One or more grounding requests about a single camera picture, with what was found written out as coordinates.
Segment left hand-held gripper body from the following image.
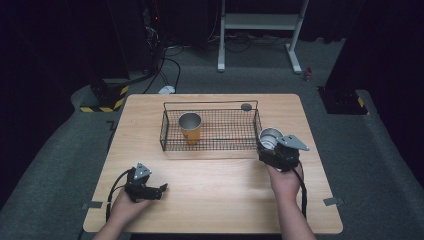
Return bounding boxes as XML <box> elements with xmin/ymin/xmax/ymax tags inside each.
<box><xmin>124</xmin><ymin>162</ymin><xmax>161</xmax><ymax>204</ymax></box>

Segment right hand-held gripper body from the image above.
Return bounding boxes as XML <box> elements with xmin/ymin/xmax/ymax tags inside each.
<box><xmin>258</xmin><ymin>134</ymin><xmax>311</xmax><ymax>173</ymax></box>

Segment brown metal cup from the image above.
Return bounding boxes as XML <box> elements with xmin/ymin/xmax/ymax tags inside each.
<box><xmin>259</xmin><ymin>127</ymin><xmax>285</xmax><ymax>151</ymax></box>

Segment black wire basket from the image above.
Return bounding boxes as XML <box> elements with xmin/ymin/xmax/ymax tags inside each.
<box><xmin>159</xmin><ymin>100</ymin><xmax>265</xmax><ymax>153</ymax></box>

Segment orange metal cup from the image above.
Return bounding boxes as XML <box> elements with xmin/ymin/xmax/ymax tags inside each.
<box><xmin>177</xmin><ymin>112</ymin><xmax>203</xmax><ymax>145</ymax></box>

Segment person's left hand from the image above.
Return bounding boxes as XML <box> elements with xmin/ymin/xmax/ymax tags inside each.
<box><xmin>109</xmin><ymin>189</ymin><xmax>152</xmax><ymax>229</ymax></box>

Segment person's right hand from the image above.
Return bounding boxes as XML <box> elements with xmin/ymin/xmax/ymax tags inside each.
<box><xmin>265</xmin><ymin>162</ymin><xmax>305</xmax><ymax>205</ymax></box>

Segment grey tape strip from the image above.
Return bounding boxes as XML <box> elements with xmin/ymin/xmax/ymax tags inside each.
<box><xmin>81</xmin><ymin>200</ymin><xmax>104</xmax><ymax>211</ymax></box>
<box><xmin>322</xmin><ymin>196</ymin><xmax>345</xmax><ymax>207</ymax></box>

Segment yellow black striped base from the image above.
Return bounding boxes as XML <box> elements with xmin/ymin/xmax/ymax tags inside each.
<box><xmin>79</xmin><ymin>78</ymin><xmax>130</xmax><ymax>114</ymax></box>
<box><xmin>317</xmin><ymin>86</ymin><xmax>371</xmax><ymax>116</ymax></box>

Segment white metal stand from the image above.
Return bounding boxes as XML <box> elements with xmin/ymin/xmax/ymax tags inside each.
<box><xmin>217</xmin><ymin>0</ymin><xmax>310</xmax><ymax>75</ymax></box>

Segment dark computer tower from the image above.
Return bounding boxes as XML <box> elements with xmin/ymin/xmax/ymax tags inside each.
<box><xmin>139</xmin><ymin>0</ymin><xmax>168</xmax><ymax>74</ymax></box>

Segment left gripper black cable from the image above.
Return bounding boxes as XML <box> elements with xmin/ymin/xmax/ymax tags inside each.
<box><xmin>105</xmin><ymin>168</ymin><xmax>135</xmax><ymax>224</ymax></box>

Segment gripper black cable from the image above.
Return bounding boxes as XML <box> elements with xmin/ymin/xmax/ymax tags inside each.
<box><xmin>105</xmin><ymin>168</ymin><xmax>135</xmax><ymax>224</ymax></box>
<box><xmin>291</xmin><ymin>167</ymin><xmax>309</xmax><ymax>220</ymax></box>

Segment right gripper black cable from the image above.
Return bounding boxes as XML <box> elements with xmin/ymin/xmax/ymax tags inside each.
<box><xmin>291</xmin><ymin>167</ymin><xmax>309</xmax><ymax>220</ymax></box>

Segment bundle of black cables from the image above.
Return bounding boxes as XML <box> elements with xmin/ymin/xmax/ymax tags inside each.
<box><xmin>207</xmin><ymin>31</ymin><xmax>292</xmax><ymax>54</ymax></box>

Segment black floor cable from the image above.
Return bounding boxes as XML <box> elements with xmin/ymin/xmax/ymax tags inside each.
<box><xmin>142</xmin><ymin>46</ymin><xmax>185</xmax><ymax>95</ymax></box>

